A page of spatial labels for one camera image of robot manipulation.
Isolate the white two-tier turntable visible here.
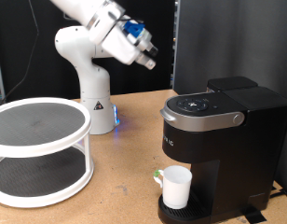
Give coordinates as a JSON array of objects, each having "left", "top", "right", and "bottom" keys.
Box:
[{"left": 0, "top": 97, "right": 95, "bottom": 209}]

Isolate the clear water reservoir black lid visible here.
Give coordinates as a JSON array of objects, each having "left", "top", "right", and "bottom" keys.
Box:
[{"left": 206, "top": 76, "right": 259, "bottom": 93}]

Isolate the dark grey partition panel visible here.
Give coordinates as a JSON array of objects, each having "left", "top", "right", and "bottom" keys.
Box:
[{"left": 172, "top": 0, "right": 287, "bottom": 198}]

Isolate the white plastic mug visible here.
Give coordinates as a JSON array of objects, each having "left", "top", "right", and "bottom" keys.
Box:
[{"left": 153, "top": 164, "right": 193, "bottom": 210}]

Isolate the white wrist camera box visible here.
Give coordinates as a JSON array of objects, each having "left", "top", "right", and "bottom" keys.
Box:
[{"left": 88, "top": 22, "right": 115, "bottom": 45}]

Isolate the black cable with blue connector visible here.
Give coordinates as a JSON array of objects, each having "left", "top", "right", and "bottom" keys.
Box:
[{"left": 122, "top": 20, "right": 146, "bottom": 39}]

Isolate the black Keurig coffee machine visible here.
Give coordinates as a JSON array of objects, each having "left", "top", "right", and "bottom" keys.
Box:
[{"left": 157, "top": 85, "right": 287, "bottom": 224}]

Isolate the black hanging cable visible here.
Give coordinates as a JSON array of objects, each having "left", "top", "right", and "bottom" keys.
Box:
[{"left": 0, "top": 0, "right": 41, "bottom": 105}]

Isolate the black tape strip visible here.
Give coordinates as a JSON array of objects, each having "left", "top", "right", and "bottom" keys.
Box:
[{"left": 241, "top": 207, "right": 267, "bottom": 224}]

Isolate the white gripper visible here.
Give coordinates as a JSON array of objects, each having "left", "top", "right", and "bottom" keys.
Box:
[{"left": 101, "top": 21, "right": 159, "bottom": 71}]

